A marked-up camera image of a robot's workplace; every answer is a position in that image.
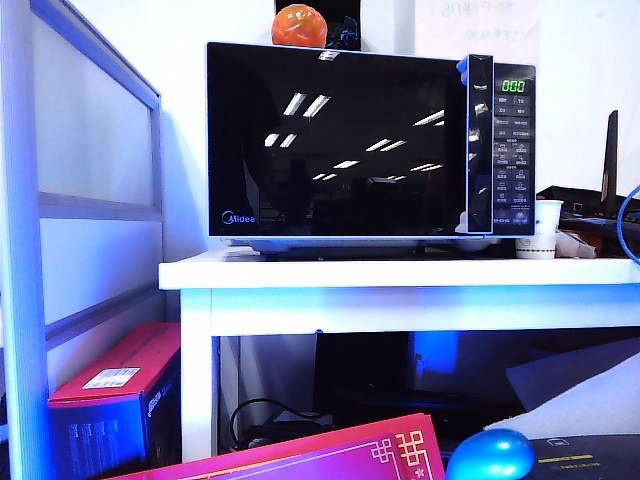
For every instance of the white foam sheet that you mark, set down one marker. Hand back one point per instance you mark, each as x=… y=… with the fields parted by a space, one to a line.
x=590 y=395

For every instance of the black router with antenna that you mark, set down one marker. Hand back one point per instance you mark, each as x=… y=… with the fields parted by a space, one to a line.
x=610 y=150

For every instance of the white paper cup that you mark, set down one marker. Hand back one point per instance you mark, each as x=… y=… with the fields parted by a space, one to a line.
x=542 y=220

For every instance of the glossy blue egg-shaped object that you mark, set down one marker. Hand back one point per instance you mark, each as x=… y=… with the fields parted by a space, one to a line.
x=490 y=455

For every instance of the pink gift box gold pattern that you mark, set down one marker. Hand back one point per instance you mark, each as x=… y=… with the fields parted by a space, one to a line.
x=300 y=457

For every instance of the orange fruit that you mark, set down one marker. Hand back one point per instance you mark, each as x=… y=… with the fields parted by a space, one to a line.
x=299 y=25

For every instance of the dark red box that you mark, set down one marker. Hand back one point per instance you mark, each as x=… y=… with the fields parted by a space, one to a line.
x=620 y=245

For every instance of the black box gold print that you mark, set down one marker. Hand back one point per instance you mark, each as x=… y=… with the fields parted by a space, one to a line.
x=590 y=460

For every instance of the white table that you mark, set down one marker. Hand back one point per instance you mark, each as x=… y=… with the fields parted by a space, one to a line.
x=350 y=300

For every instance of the small white red box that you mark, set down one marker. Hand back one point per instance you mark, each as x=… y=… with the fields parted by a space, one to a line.
x=575 y=245

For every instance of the black Midea microwave oven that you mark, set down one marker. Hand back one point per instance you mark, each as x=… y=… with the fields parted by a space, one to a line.
x=325 y=150

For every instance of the frosted office partition panel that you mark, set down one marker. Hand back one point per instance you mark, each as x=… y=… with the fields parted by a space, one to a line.
x=90 y=125

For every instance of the black white microwave oven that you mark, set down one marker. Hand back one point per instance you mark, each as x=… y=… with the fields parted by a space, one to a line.
x=515 y=150

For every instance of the red and black cardboard box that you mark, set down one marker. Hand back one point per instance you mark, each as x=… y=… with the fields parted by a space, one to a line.
x=100 y=425

